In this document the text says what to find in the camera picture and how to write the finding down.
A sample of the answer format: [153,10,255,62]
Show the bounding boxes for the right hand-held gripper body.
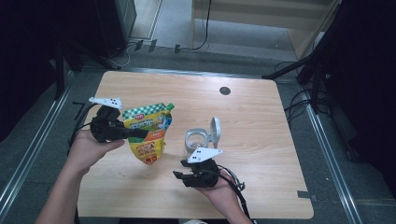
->
[183,147,224,189]

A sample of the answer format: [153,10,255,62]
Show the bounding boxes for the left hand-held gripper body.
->
[88,96,129,144]

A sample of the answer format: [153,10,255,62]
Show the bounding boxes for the green yellow spout pouch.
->
[121,102,176,166]

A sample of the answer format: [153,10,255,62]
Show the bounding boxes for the white lidded jug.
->
[184,116,222,161]

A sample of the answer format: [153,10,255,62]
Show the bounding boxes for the person's right hand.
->
[194,172,242,216]

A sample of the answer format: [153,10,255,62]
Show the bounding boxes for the person's left hand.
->
[66,130,125,175]

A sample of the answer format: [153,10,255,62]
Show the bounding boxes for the black metal stand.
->
[54,38,122,101]
[261,0,344,115]

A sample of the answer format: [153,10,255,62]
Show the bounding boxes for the dark cabinet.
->
[92,0,138,59]

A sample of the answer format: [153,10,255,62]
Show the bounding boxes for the grey tape piece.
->
[296,189,318,203]

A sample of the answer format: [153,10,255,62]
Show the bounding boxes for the dark curtain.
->
[0,0,104,143]
[311,0,396,200]

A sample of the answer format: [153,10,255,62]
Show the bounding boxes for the light wooden shelf unit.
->
[190,0,344,62]

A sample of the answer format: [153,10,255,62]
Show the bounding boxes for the left hand-held gripper cable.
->
[67,104,101,224]

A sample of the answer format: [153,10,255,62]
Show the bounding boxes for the hand-held gripper cable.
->
[67,104,101,224]
[218,164,256,224]

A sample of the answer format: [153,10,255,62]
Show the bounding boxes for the right hand-held gripper cable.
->
[218,164,256,224]

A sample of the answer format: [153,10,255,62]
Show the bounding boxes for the white floor cable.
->
[108,43,134,68]

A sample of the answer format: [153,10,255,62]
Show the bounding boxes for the metal floor rail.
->
[0,71,74,213]
[303,90,363,224]

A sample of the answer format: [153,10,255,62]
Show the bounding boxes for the black floor cables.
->
[274,60,331,123]

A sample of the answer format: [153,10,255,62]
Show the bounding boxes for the black hanging cable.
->
[178,0,213,52]

